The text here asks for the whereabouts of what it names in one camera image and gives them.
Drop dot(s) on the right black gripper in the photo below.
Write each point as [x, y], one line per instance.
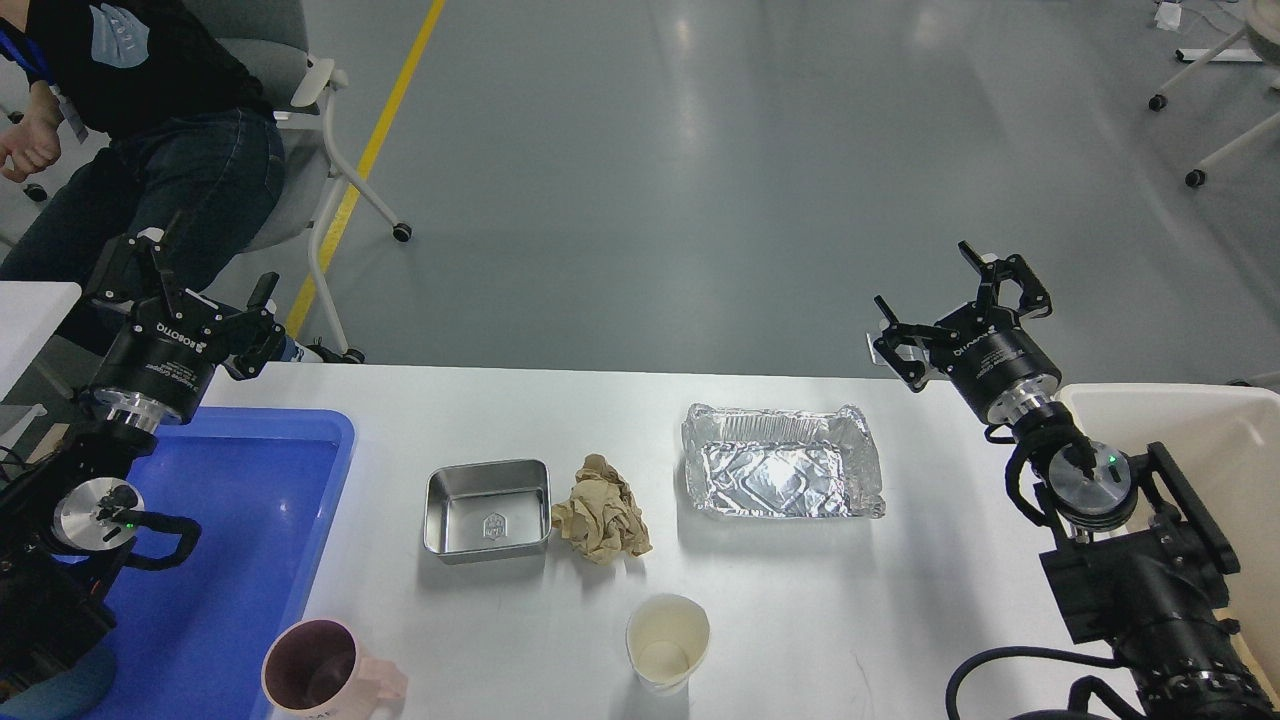
[995, 365]

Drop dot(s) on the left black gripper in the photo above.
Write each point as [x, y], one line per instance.
[162, 362]

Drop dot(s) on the pink mug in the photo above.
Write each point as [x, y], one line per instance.
[319, 669]

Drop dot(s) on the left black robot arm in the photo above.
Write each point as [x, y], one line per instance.
[73, 521]

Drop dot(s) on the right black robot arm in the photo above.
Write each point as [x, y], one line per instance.
[1138, 562]

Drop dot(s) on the white side table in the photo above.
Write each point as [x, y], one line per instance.
[30, 313]

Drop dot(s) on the person in black clothes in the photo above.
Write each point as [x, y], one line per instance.
[193, 148]

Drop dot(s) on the aluminium foil tray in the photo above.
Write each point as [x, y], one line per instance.
[781, 464]

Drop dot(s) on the grey office chair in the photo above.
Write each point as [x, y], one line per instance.
[270, 39]

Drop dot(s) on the white plastic bin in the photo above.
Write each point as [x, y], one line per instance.
[1225, 439]

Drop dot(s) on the blue plastic tray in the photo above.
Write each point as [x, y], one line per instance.
[264, 485]

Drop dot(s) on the steel rectangular container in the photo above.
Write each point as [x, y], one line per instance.
[487, 511]

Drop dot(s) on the crumpled brown paper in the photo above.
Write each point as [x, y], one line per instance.
[600, 519]

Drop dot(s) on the white paper cup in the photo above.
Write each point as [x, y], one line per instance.
[667, 637]

